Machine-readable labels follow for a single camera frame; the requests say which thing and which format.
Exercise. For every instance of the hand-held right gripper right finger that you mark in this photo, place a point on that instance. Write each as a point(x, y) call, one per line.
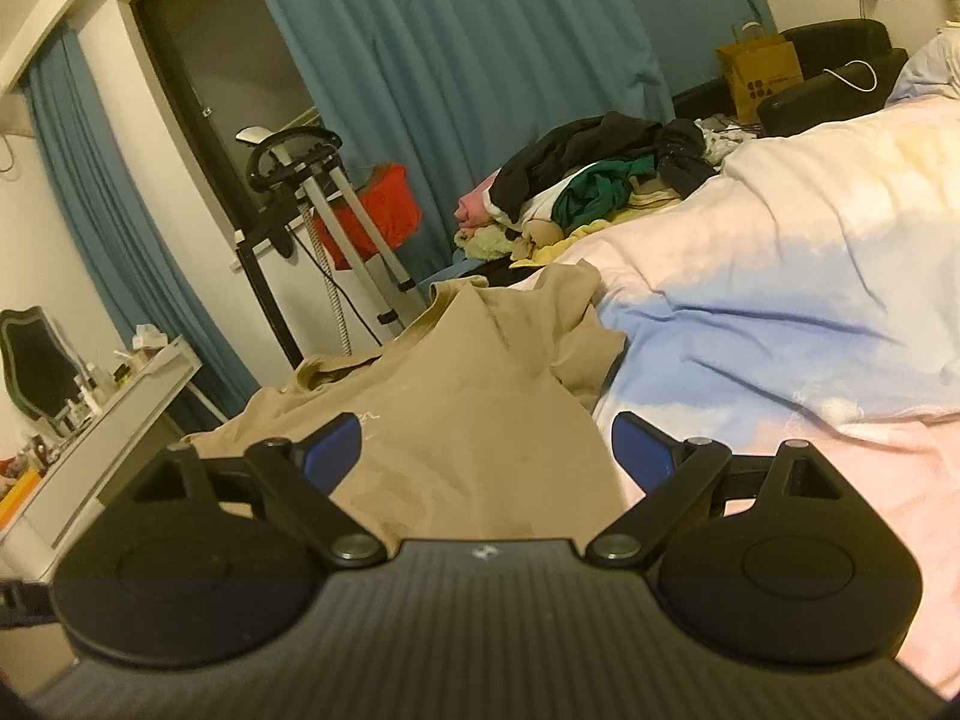
point(636, 441)

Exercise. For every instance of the group of cosmetic bottles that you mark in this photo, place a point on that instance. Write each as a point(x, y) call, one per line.
point(97, 394)

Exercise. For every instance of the wide blue curtain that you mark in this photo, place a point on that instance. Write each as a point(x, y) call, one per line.
point(480, 75)

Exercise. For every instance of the yellow cardboard box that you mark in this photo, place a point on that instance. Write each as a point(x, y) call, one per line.
point(761, 79)

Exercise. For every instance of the tan printed shirt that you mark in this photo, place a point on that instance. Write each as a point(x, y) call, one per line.
point(465, 405)

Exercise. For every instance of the black garment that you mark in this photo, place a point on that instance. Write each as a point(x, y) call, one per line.
point(570, 146)

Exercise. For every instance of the metal folding rack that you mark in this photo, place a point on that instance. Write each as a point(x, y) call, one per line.
point(337, 187)

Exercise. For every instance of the yellow cloth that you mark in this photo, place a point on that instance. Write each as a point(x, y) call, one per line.
point(559, 247)

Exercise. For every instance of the ornate framed mirror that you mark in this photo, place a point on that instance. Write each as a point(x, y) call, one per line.
point(34, 367)

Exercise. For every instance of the pink garment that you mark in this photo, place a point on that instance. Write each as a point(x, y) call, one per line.
point(476, 206)

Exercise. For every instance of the green garment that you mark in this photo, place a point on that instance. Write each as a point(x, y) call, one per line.
point(600, 191)

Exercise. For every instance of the pale pillow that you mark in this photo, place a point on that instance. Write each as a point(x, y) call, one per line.
point(930, 64)

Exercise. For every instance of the pastel tie-dye blanket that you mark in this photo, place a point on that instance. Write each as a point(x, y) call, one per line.
point(787, 277)

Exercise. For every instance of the narrow blue curtain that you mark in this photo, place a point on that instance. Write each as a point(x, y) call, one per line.
point(112, 240)

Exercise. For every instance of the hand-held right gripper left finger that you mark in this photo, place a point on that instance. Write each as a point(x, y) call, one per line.
point(339, 441)

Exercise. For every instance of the red cloth item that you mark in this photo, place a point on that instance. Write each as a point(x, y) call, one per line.
point(382, 206)

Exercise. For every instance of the white dressing table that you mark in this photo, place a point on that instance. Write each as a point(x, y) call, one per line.
point(127, 420)

